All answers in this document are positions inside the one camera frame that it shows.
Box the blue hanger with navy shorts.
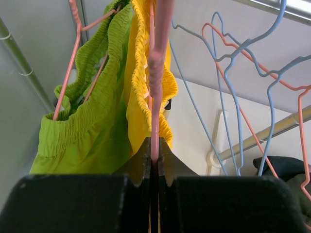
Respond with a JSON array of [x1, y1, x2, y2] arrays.
[[215, 0, 311, 177]]

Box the yellow shorts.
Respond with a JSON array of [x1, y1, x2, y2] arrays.
[[123, 0, 178, 153]]

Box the pink wire hanger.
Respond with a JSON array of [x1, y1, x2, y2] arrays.
[[213, 33, 311, 198]]

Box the olive green shorts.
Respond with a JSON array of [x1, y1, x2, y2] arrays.
[[286, 174, 311, 225]]

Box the metal clothes rack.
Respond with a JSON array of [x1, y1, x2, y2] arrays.
[[0, 0, 311, 164]]

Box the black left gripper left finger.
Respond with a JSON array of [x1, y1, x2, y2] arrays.
[[0, 138, 151, 233]]

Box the blue hanger with olive shorts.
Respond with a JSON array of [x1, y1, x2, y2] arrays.
[[171, 19, 243, 176]]

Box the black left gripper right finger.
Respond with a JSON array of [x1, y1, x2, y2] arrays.
[[158, 138, 308, 233]]

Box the lime green shorts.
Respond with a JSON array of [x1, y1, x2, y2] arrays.
[[30, 0, 132, 174]]

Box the pink hanger with yellow shorts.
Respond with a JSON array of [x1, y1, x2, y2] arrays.
[[148, 0, 175, 233]]

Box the navy dark shorts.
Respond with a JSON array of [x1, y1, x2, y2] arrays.
[[253, 156, 305, 182]]

